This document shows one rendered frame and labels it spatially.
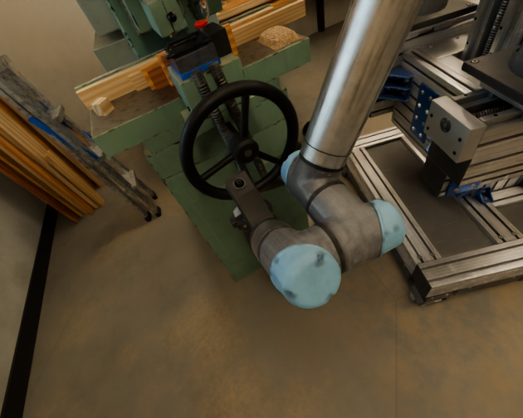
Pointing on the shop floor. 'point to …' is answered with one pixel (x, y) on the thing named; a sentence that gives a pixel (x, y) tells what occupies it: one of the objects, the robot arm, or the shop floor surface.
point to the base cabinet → (207, 213)
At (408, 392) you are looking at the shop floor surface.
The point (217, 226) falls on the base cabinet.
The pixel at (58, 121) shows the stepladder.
